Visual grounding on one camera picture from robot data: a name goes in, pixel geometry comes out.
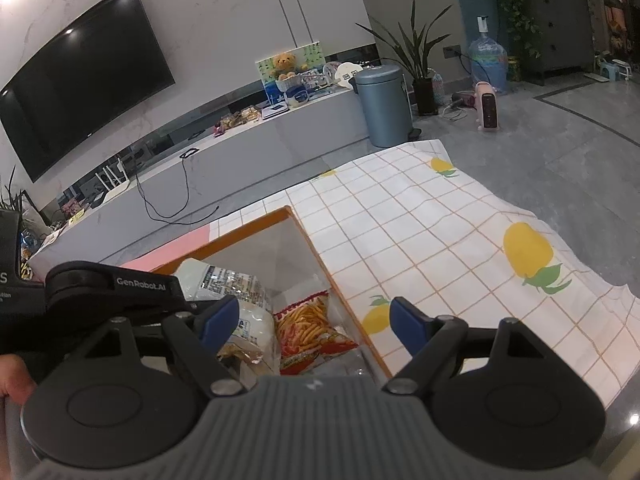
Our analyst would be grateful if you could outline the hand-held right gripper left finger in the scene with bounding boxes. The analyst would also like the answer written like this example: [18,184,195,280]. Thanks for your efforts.
[75,294,249,400]

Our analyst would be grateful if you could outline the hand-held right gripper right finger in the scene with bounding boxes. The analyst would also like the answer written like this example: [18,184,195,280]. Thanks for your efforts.
[382,296,566,397]

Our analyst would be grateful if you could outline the white snack bag blue label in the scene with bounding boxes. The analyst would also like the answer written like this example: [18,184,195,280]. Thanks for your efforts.
[175,258,281,377]

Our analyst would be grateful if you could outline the red fries snack packet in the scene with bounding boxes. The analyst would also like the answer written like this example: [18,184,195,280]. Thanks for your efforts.
[273,292,360,377]

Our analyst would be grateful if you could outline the white box with orange rim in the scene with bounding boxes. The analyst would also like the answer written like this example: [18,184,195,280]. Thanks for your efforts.
[171,205,396,382]

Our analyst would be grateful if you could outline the person's left hand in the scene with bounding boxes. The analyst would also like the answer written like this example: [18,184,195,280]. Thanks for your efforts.
[0,354,39,407]

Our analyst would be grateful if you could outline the checkered fruit print tablecloth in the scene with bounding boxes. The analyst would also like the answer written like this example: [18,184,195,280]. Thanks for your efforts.
[120,138,640,409]

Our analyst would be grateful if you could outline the white router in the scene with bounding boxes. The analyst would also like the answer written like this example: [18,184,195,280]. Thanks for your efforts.
[93,157,132,207]

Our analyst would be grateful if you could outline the grey television cabinet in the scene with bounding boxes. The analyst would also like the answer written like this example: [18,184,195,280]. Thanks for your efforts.
[27,91,372,273]

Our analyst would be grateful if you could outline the snack bags on cabinet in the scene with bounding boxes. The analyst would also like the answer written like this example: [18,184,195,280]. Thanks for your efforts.
[219,105,262,134]

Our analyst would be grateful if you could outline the blue pedal trash bin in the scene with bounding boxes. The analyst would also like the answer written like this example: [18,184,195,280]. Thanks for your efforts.
[353,65,414,149]

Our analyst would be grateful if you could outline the pink heater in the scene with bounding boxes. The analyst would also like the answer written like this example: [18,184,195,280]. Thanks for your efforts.
[473,81,501,134]

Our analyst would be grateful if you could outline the round white sign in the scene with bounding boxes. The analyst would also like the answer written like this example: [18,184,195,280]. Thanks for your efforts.
[333,61,364,90]

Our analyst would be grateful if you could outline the tall leafy potted plant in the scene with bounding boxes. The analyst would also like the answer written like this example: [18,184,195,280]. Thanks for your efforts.
[355,0,454,116]

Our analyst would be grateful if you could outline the water bottle with pump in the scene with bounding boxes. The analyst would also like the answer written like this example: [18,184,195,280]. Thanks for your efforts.
[467,15,510,95]

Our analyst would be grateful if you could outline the small green white stool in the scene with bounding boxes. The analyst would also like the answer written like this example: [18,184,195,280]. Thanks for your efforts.
[596,57,634,84]

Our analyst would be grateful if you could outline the dark grey drawer cabinet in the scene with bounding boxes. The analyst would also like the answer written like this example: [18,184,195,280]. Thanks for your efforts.
[520,0,597,86]

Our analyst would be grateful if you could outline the hanging vine plant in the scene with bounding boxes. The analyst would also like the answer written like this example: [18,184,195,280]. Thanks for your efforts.
[446,0,588,61]

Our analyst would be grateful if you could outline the black cable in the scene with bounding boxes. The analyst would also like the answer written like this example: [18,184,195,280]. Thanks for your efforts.
[135,147,221,221]

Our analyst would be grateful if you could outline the black wall television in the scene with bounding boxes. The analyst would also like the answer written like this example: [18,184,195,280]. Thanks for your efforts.
[0,0,176,183]

